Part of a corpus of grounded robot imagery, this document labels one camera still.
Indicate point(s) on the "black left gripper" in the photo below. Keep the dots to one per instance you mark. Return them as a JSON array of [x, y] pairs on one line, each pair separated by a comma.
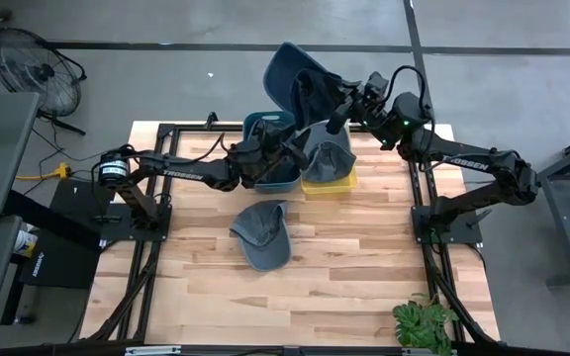
[[265, 155]]

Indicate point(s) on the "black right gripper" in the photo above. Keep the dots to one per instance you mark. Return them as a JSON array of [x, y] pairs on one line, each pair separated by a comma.
[[371, 106]]

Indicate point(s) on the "grey denim cap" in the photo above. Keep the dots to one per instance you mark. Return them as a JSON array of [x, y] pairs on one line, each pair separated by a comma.
[[327, 158], [262, 235]]

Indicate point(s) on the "teal blue plastic bin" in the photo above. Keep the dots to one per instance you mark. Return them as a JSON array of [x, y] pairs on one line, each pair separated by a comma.
[[275, 187]]

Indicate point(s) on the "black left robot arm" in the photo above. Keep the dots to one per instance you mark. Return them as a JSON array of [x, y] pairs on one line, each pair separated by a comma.
[[186, 173]]

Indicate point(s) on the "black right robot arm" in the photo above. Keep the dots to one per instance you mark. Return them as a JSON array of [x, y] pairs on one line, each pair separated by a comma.
[[463, 163]]

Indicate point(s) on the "yellow plastic bin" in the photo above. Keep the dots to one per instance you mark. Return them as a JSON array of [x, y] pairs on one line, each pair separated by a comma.
[[329, 188]]

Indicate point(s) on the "green leafy plant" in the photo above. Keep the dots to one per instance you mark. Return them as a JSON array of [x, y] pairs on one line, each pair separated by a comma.
[[421, 324]]

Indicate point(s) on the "black rig crossbar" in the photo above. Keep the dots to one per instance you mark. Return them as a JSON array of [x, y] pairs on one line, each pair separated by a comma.
[[225, 351]]

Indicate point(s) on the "black flat case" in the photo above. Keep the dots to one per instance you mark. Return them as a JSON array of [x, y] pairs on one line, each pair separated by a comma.
[[77, 203]]

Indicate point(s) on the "dark grey metal stand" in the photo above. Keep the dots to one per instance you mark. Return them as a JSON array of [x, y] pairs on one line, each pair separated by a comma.
[[562, 207]]

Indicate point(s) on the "black box white lettering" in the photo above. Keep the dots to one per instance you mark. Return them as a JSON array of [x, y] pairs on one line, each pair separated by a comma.
[[62, 267]]

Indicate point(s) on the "black floor fan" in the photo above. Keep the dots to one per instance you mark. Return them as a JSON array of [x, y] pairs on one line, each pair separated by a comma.
[[37, 74]]

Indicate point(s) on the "white printed container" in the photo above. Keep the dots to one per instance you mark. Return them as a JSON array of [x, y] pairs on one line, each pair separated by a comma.
[[25, 242]]

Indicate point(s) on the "black aluminium table frame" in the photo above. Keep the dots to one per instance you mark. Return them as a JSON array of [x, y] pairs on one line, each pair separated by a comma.
[[166, 131]]

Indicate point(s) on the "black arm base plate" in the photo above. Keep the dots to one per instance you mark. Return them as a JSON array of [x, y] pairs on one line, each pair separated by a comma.
[[465, 232], [117, 231]]

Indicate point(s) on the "silver metal bracket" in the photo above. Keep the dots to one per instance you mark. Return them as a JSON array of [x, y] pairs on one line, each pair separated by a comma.
[[154, 350]]

